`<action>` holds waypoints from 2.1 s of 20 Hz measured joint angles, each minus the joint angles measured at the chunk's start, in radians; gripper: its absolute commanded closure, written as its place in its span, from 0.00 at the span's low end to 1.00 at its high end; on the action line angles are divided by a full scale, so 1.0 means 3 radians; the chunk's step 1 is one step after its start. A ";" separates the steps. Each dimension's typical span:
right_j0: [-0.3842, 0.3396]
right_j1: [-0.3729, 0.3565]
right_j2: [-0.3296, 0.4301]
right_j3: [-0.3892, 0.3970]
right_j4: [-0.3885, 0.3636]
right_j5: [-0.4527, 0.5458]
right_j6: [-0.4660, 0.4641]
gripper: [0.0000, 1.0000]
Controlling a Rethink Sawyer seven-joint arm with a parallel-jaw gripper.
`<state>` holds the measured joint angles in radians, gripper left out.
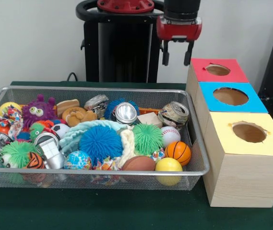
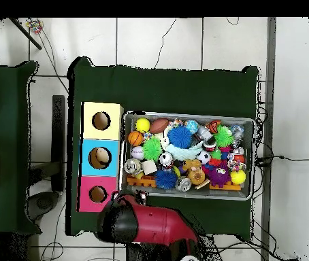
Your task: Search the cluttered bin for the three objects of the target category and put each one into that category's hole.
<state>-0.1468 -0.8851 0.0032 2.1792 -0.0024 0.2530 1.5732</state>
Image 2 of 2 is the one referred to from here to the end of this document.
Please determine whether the crushed black red can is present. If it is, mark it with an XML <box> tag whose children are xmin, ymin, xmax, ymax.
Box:
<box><xmin>159</xmin><ymin>152</ymin><xmax>175</xmax><ymax>171</ymax></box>

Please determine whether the cream fleece cloth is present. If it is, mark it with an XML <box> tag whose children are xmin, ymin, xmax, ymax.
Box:
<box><xmin>154</xmin><ymin>130</ymin><xmax>173</xmax><ymax>154</ymax></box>

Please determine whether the wooden box with three holes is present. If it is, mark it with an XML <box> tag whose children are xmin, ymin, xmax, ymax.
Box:
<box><xmin>76</xmin><ymin>101</ymin><xmax>125</xmax><ymax>213</ymax></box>

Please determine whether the green spiky ball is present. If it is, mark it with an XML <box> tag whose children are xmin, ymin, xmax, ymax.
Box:
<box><xmin>142</xmin><ymin>137</ymin><xmax>164</xmax><ymax>163</ymax></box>

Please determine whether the orange basketball toy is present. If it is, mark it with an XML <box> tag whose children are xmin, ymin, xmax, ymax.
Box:
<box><xmin>127</xmin><ymin>130</ymin><xmax>145</xmax><ymax>147</ymax></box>

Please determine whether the crushed silver can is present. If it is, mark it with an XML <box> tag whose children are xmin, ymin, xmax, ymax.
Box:
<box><xmin>175</xmin><ymin>176</ymin><xmax>193</xmax><ymax>193</ymax></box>

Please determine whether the yellow foam ball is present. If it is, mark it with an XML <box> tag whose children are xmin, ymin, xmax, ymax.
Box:
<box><xmin>134</xmin><ymin>117</ymin><xmax>152</xmax><ymax>135</ymax></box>

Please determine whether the brown football toy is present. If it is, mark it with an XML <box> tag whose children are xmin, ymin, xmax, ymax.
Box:
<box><xmin>148</xmin><ymin>118</ymin><xmax>170</xmax><ymax>135</ymax></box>

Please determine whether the large blue spiky ball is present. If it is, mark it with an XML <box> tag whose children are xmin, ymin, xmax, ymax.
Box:
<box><xmin>167</xmin><ymin>125</ymin><xmax>194</xmax><ymax>150</ymax></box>

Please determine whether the purple spiky monster toy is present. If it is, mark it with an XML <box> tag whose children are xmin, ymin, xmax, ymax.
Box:
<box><xmin>206</xmin><ymin>163</ymin><xmax>232</xmax><ymax>189</ymax></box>

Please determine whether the dark green table cloth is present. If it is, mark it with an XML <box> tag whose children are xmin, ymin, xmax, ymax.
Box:
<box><xmin>0</xmin><ymin>60</ymin><xmax>42</xmax><ymax>236</ymax></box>
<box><xmin>65</xmin><ymin>56</ymin><xmax>260</xmax><ymax>243</ymax></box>

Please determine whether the black rod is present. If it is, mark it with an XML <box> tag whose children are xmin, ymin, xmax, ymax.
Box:
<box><xmin>7</xmin><ymin>17</ymin><xmax>44</xmax><ymax>51</ymax></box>

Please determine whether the small multicoloured toy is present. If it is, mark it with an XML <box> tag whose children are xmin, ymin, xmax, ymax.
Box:
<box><xmin>25</xmin><ymin>18</ymin><xmax>45</xmax><ymax>35</ymax></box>

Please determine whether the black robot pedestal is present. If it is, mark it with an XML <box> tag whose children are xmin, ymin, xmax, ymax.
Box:
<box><xmin>125</xmin><ymin>241</ymin><xmax>177</xmax><ymax>261</ymax></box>

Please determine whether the wire mesh bin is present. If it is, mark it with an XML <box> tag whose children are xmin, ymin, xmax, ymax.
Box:
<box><xmin>119</xmin><ymin>110</ymin><xmax>256</xmax><ymax>202</ymax></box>

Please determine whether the thin black floor cable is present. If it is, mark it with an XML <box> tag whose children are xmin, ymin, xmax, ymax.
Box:
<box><xmin>153</xmin><ymin>17</ymin><xmax>178</xmax><ymax>70</ymax></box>

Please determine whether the black power cable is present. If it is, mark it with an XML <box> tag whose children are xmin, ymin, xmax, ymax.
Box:
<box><xmin>254</xmin><ymin>154</ymin><xmax>309</xmax><ymax>168</ymax></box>

